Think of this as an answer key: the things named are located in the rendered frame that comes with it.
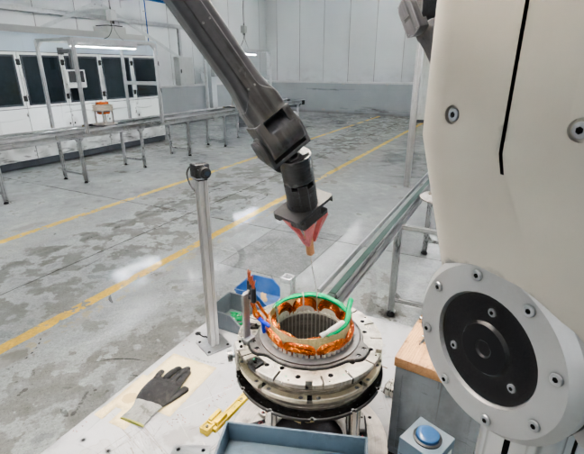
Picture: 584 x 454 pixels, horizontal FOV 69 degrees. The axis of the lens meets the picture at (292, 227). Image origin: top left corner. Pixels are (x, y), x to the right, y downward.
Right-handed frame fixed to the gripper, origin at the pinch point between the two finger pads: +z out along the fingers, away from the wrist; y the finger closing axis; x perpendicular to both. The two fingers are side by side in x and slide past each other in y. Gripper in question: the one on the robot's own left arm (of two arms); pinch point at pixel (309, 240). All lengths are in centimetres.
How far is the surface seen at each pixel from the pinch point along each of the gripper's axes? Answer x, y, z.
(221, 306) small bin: -56, -2, 61
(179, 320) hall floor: -164, -19, 165
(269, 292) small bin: -53, -23, 71
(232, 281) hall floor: -181, -77, 187
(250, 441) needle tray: 9.3, 31.4, 20.2
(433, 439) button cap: 33.2, 10.4, 23.2
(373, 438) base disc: 17, 6, 52
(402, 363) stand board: 19.9, -2.0, 27.8
